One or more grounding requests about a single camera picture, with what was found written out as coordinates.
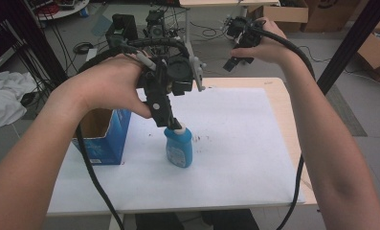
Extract blue bottle with white cap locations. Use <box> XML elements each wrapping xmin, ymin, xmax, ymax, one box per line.
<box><xmin>164</xmin><ymin>123</ymin><xmax>194</xmax><ymax>169</ymax></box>

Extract person's left hand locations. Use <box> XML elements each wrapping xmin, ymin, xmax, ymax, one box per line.
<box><xmin>61</xmin><ymin>54</ymin><xmax>153</xmax><ymax>119</ymax></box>

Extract person's right hand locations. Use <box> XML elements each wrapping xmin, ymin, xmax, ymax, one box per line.
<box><xmin>230</xmin><ymin>17</ymin><xmax>295</xmax><ymax>67</ymax></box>

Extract white crumpled cloth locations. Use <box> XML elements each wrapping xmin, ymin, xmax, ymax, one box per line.
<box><xmin>0</xmin><ymin>70</ymin><xmax>38</xmax><ymax>128</ymax></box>

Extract blue cardboard box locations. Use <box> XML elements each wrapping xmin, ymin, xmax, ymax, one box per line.
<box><xmin>72</xmin><ymin>107</ymin><xmax>133</xmax><ymax>166</ymax></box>

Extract grey computer case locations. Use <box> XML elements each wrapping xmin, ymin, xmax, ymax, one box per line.
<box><xmin>144</xmin><ymin>9</ymin><xmax>169</xmax><ymax>41</ymax></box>

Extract large brown cardboard box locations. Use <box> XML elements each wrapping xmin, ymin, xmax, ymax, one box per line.
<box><xmin>301</xmin><ymin>0</ymin><xmax>366</xmax><ymax>33</ymax></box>

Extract black computer tower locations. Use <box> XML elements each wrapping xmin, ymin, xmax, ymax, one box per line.
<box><xmin>105</xmin><ymin>13</ymin><xmax>139</xmax><ymax>49</ymax></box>

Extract black metal frame post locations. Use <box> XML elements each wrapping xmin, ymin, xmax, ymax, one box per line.
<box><xmin>316</xmin><ymin>0</ymin><xmax>380</xmax><ymax>96</ymax></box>

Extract round white table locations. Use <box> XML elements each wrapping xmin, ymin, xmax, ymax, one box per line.
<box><xmin>31</xmin><ymin>0</ymin><xmax>90</xmax><ymax>22</ymax></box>

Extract grey floor mat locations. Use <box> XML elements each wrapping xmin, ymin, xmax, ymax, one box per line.
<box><xmin>324</xmin><ymin>84</ymin><xmax>368</xmax><ymax>138</ymax></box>

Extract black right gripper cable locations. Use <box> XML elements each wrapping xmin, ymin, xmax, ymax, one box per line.
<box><xmin>249</xmin><ymin>23</ymin><xmax>317</xmax><ymax>230</ymax></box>

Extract white-legged desk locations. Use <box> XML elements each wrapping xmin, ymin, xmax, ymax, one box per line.
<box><xmin>178</xmin><ymin>0</ymin><xmax>281</xmax><ymax>65</ymax></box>

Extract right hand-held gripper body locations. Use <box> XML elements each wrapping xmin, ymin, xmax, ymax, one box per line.
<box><xmin>224</xmin><ymin>15</ymin><xmax>265</xmax><ymax>49</ymax></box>

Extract open brown cardboard box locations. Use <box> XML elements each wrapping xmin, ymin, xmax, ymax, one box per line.
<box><xmin>254</xmin><ymin>0</ymin><xmax>310</xmax><ymax>33</ymax></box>

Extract coiled black cable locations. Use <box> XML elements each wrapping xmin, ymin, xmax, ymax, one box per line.
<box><xmin>73</xmin><ymin>41</ymin><xmax>95</xmax><ymax>56</ymax></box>

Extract person's dark trousers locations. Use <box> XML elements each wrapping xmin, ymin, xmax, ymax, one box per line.
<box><xmin>134</xmin><ymin>209</ymin><xmax>262</xmax><ymax>230</ymax></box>

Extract white table mat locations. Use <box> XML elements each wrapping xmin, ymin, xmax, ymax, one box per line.
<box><xmin>47</xmin><ymin>86</ymin><xmax>306</xmax><ymax>215</ymax></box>

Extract light wooden table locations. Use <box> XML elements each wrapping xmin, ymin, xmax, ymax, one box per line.
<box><xmin>46</xmin><ymin>77</ymin><xmax>319</xmax><ymax>216</ymax></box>

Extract cardboard box with contents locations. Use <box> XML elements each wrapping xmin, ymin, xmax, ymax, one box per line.
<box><xmin>356</xmin><ymin>15</ymin><xmax>380</xmax><ymax>84</ymax></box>

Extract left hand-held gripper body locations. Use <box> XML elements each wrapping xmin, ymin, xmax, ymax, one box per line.
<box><xmin>136</xmin><ymin>55</ymin><xmax>208</xmax><ymax>97</ymax></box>

